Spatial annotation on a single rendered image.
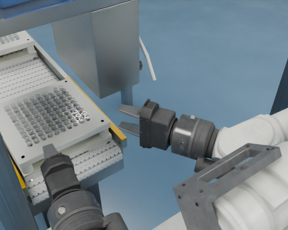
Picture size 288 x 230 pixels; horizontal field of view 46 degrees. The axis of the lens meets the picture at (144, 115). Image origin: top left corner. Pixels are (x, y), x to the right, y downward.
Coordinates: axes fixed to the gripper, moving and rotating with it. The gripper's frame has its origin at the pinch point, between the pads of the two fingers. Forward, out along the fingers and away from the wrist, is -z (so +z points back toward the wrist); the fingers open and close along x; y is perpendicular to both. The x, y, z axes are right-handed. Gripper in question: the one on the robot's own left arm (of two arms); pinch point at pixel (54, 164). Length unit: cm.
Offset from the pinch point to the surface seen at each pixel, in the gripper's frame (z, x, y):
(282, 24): -165, 105, 257
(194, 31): -194, 105, 173
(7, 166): 1.3, -5.3, -7.9
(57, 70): -49, 12, 13
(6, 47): -65, 8, 1
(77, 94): -29.3, 7.9, 13.9
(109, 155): -10.5, 15.6, 15.3
